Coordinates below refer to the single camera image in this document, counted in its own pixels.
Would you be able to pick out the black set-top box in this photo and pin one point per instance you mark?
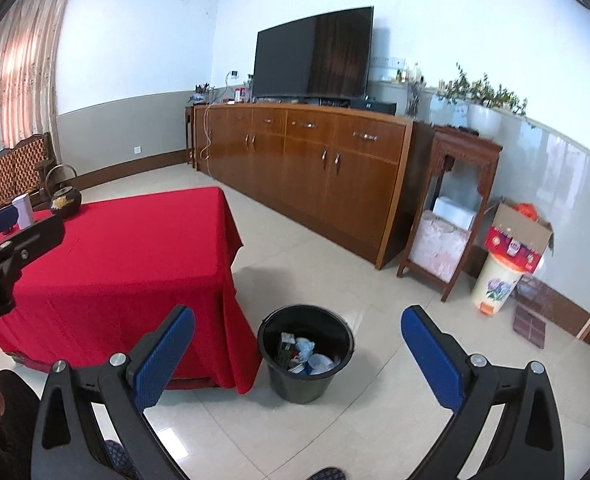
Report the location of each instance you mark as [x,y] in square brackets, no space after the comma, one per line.
[375,106]

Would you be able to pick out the orange plastic bag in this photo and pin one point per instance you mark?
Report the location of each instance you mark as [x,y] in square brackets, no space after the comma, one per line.
[525,208]

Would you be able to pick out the leafy potted plant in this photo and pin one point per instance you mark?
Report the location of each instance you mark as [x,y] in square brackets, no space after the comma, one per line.
[480,92]

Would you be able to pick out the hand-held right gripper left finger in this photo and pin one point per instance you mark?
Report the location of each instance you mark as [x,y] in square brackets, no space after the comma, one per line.
[165,355]

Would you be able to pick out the white wall socket strip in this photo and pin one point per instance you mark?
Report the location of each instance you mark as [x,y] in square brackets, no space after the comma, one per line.
[387,61]

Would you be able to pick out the red label jar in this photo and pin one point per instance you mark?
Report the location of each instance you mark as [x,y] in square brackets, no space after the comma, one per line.
[241,94]

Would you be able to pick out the patterned slipper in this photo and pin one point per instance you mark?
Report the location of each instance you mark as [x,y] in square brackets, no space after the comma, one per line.
[325,474]
[120,460]

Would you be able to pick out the long wooden sideboard cabinet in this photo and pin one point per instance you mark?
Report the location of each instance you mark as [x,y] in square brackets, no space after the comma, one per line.
[300,160]

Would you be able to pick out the carved wooden side stand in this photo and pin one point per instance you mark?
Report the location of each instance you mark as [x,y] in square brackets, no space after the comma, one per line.
[467,145]

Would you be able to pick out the wooden bench with woven back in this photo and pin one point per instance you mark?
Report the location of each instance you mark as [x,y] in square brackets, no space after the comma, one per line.
[10,175]

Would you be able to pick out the white flowered pedal bin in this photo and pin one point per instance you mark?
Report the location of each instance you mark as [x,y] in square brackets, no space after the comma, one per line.
[495,285]

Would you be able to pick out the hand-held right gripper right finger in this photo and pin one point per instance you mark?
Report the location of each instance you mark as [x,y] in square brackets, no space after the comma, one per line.
[432,360]

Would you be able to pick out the beige patterned curtain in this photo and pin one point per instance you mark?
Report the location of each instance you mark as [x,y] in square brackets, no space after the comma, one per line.
[15,75]

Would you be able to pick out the dark vase with twigs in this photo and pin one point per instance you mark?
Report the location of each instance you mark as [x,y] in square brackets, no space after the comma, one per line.
[412,102]

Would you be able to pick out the person's dark trousers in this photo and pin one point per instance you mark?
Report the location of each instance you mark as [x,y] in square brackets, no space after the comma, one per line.
[12,420]

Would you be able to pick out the small dark wooden table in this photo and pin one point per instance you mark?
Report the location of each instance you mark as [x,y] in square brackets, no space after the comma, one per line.
[189,115]

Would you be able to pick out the pink floral bag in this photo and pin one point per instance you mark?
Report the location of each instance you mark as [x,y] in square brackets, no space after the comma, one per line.
[437,245]

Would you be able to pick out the black plastic bucket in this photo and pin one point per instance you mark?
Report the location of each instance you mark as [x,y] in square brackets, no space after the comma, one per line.
[300,390]

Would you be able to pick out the pale lavender tin box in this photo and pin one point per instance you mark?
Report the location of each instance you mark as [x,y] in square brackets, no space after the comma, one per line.
[23,210]

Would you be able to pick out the black iron teapot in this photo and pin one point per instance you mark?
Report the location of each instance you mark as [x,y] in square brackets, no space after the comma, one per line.
[65,202]

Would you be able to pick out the black flat television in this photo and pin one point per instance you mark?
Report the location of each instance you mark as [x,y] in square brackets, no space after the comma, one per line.
[310,55]

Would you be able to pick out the white box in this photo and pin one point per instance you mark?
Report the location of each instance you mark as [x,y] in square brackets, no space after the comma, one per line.
[452,210]

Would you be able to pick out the red cloth covered table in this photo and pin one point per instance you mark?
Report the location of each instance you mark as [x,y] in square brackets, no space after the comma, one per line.
[125,270]

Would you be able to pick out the small potted plant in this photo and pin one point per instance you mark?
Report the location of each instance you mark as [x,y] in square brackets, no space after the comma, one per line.
[201,96]

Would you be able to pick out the cardboard box with red print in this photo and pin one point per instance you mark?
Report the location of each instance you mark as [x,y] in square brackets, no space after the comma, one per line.
[517,230]

